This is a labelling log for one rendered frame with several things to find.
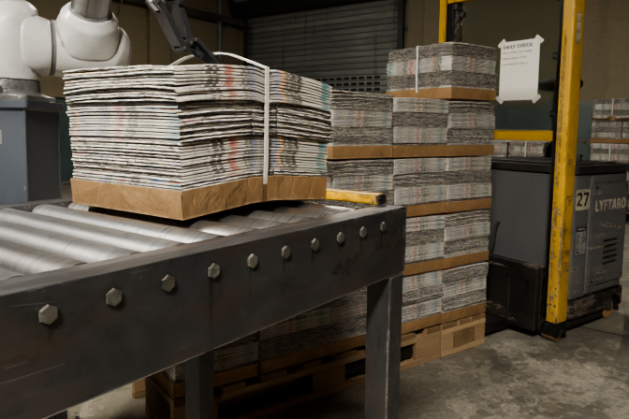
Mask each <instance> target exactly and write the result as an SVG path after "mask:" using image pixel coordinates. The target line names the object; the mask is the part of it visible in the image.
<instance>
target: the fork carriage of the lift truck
mask: <svg viewBox="0 0 629 419"><path fill-rule="evenodd" d="M484 262H487V263H488V265H489V266H488V268H489V270H488V274H487V276H486V286H485V287H487V290H486V291H487V292H486V299H487V300H485V301H486V302H487V305H486V311H483V312H485V313H486V314H487V313H493V314H496V315H499V316H502V317H504V318H506V320H507V321H506V322H507V323H508V324H511V325H515V326H518V327H521V328H524V329H527V330H530V331H533V332H534V331H535V330H536V329H538V330H539V329H540V316H541V299H542V282H543V265H539V264H536V263H532V262H527V261H523V260H519V259H515V258H510V257H506V256H501V255H498V254H493V253H489V260H485V261H484Z"/></svg>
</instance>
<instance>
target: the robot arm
mask: <svg viewBox="0 0 629 419"><path fill-rule="evenodd" d="M233 1H234V2H236V3H238V2H244V1H247V0H233ZM111 2H112V0H71V2H69V3H67V4H66V5H64V6H63V7H62V8H61V11H60V13H59V15H58V17H57V20H56V21H55V20H47V19H45V18H42V17H38V12H37V9H36V8H35V7H34V6H33V5H32V4H30V3H29V2H26V1H25V0H0V100H31V101H40V102H51V103H56V98H53V97H50V96H46V95H44V94H42V93H41V90H40V82H39V77H46V76H55V77H62V78H63V77H64V75H68V74H63V71H67V70H74V69H80V68H94V67H110V66H128V65H129V64H130V61H131V56H132V45H131V42H130V39H129V37H128V35H127V33H126V32H125V31H124V30H123V29H122V28H121V27H118V20H117V18H116V17H115V15H114V14H113V13H112V11H111V10H110V8H111ZM145 3H146V5H147V6H148V8H149V9H150V10H151V11H152V12H153V13H154V15H155V17H156V18H157V20H158V22H159V24H160V25H161V27H162V29H163V31H164V33H165V35H166V37H167V39H168V42H169V44H170V46H171V47H172V49H173V51H174V52H184V51H187V50H189V51H190V52H191V53H192V54H193V55H194V56H195V57H196V58H201V59H202V60H203V61H204V62H205V63H206V64H207V65H221V64H222V61H221V60H220V59H219V58H218V57H217V56H216V55H215V54H214V53H213V52H212V51H211V50H210V49H209V48H208V47H207V46H206V45H205V44H204V43H203V42H202V41H201V40H200V39H199V38H198V37H193V35H192V32H191V28H190V25H189V21H188V19H187V15H186V12H185V8H184V5H183V4H184V0H146V2H145ZM165 4H167V6H168V7H169V10H170V12H169V10H168V8H167V6H166V5H165ZM170 13H171V14H170Z"/></svg>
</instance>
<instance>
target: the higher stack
mask: <svg viewBox="0 0 629 419"><path fill-rule="evenodd" d="M419 47H420V48H419ZM496 51H497V49H495V48H492V47H487V46H481V45H475V44H468V43H461V42H444V43H437V44H432V45H427V46H423V47H421V46H417V47H416V48H409V49H401V50H396V51H390V52H389V55H388V59H389V60H388V64H387V65H388V68H387V70H388V72H387V73H388V74H387V76H388V89H387V92H390V91H403V90H416V93H417V89H430V88H444V87H460V88H472V89H484V90H494V89H495V88H497V87H496V84H495V83H496V82H497V81H496V76H497V75H495V74H494V73H495V67H496V63H495V62H496V53H497V52H496ZM436 99H439V100H445V101H449V102H448V104H449V106H448V108H449V110H448V112H446V113H448V114H447V124H446V127H447V130H448V131H447V137H446V139H447V144H446V145H492V142H493V140H494V138H493V136H494V134H493V129H495V117H496V116H494V115H493V114H494V112H495V111H494V110H492V109H495V108H494V106H495V105H494V104H492V103H487V102H489V101H495V100H479V99H464V98H436ZM483 156H487V155H464V156H441V157H442V158H446V159H445V160H446V163H445V168H444V169H445V170H446V172H444V175H445V181H444V182H443V183H444V184H445V185H446V187H445V188H446V196H445V198H446V199H445V202H447V206H448V202H453V201H463V200H474V199H485V198H490V196H491V183H490V180H491V178H489V177H491V172H490V171H491V169H490V168H491V159H490V157H483ZM437 214H441V215H445V216H446V219H445V226H444V229H445V230H444V240H443V242H444V243H445V244H444V245H445V246H444V256H443V258H448V257H453V256H458V255H464V254H469V253H478V252H484V251H487V250H488V248H489V247H488V244H489V240H488V235H489V234H490V217H488V216H490V215H489V214H490V211H489V210H487V209H472V210H464V211H454V212H443V213H437ZM488 266H489V265H488V263H487V262H484V261H480V262H475V263H471V264H466V265H461V266H456V267H448V268H443V269H438V270H441V271H442V272H441V273H442V274H441V275H442V277H441V278H442V279H441V281H442V284H443V285H442V286H443V289H442V292H443V293H442V300H441V301H442V302H441V304H442V306H441V313H446V312H449V311H454V310H458V309H462V308H466V307H470V306H473V305H476V304H480V303H484V302H485V300H487V299H486V292H487V291H486V290H487V287H485V286H486V276H487V274H488V270H489V268H488ZM485 316H486V313H485V312H480V313H477V314H474V315H470V316H467V317H463V318H460V319H457V320H453V321H450V322H446V323H443V324H442V323H441V324H438V325H439V326H440V330H441V340H440V357H443V356H446V355H449V354H454V353H456V352H459V351H462V350H465V349H468V348H471V347H474V346H476V345H479V344H482V343H485V339H484V338H485V323H486V318H485Z"/></svg>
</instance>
